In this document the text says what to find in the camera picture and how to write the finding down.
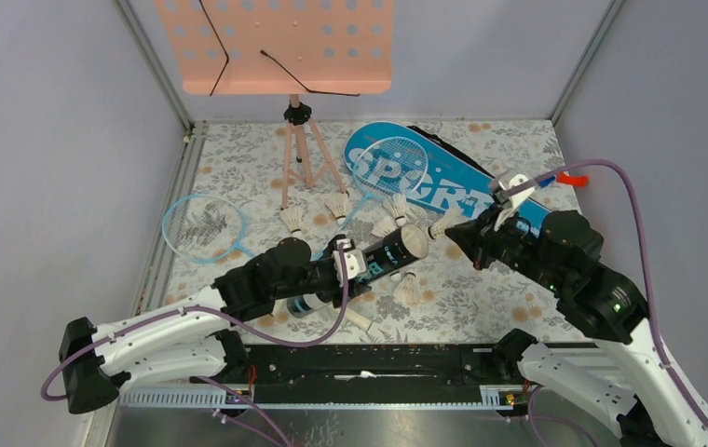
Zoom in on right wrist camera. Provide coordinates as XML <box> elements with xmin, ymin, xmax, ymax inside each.
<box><xmin>489</xmin><ymin>170</ymin><xmax>536</xmax><ymax>231</ymax></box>

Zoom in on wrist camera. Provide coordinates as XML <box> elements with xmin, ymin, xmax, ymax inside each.
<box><xmin>489</xmin><ymin>170</ymin><xmax>536</xmax><ymax>231</ymax></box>
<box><xmin>338</xmin><ymin>248</ymin><xmax>368</xmax><ymax>280</ymax></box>

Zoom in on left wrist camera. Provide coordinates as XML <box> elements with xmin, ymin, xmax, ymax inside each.
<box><xmin>338</xmin><ymin>248</ymin><xmax>368</xmax><ymax>280</ymax></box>

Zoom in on pink perforated music stand desk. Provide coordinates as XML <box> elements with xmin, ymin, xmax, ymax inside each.
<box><xmin>153</xmin><ymin>0</ymin><xmax>395</xmax><ymax>96</ymax></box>

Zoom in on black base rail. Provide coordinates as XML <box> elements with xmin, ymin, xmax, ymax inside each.
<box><xmin>212</xmin><ymin>344</ymin><xmax>532</xmax><ymax>406</ymax></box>

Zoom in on blue sport racket bag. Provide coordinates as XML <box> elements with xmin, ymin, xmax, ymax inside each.
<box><xmin>342</xmin><ymin>121</ymin><xmax>552</xmax><ymax>235</ymax></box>

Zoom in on black shuttlecock tube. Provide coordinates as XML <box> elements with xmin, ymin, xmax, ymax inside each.
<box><xmin>286</xmin><ymin>223</ymin><xmax>429</xmax><ymax>318</ymax></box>

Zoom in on light blue racket at left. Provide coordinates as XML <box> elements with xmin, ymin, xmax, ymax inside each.
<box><xmin>160</xmin><ymin>193</ymin><xmax>254</xmax><ymax>264</ymax></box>

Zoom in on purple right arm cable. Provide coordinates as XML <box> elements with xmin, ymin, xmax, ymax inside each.
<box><xmin>514</xmin><ymin>158</ymin><xmax>708</xmax><ymax>447</ymax></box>

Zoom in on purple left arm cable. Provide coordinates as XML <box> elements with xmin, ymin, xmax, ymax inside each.
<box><xmin>40</xmin><ymin>243</ymin><xmax>352</xmax><ymax>402</ymax></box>

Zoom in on orange clip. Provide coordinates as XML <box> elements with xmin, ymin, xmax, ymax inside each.
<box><xmin>555</xmin><ymin>171</ymin><xmax>590</xmax><ymax>188</ymax></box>

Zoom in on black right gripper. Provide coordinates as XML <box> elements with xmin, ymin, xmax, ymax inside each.
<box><xmin>444</xmin><ymin>198</ymin><xmax>568</xmax><ymax>293</ymax></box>

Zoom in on light blue racket on bag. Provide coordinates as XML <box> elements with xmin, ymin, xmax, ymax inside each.
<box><xmin>334</xmin><ymin>137</ymin><xmax>429</xmax><ymax>234</ymax></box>

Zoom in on white shuttlecock by tripod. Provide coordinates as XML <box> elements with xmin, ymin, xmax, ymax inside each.
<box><xmin>279</xmin><ymin>206</ymin><xmax>305</xmax><ymax>239</ymax></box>

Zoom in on blue clip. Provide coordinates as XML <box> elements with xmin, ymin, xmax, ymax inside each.
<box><xmin>537</xmin><ymin>176</ymin><xmax>556</xmax><ymax>188</ymax></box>

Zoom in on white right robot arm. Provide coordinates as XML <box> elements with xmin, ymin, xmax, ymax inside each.
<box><xmin>446</xmin><ymin>207</ymin><xmax>708</xmax><ymax>446</ymax></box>

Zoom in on pink tripod stand legs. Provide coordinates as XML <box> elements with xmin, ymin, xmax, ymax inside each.
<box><xmin>279</xmin><ymin>94</ymin><xmax>349</xmax><ymax>210</ymax></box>

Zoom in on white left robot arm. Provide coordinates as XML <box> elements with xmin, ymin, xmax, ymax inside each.
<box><xmin>49</xmin><ymin>235</ymin><xmax>366</xmax><ymax>414</ymax></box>

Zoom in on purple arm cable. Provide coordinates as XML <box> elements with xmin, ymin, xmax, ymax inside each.
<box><xmin>514</xmin><ymin>158</ymin><xmax>708</xmax><ymax>447</ymax></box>
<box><xmin>40</xmin><ymin>243</ymin><xmax>352</xmax><ymax>402</ymax></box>

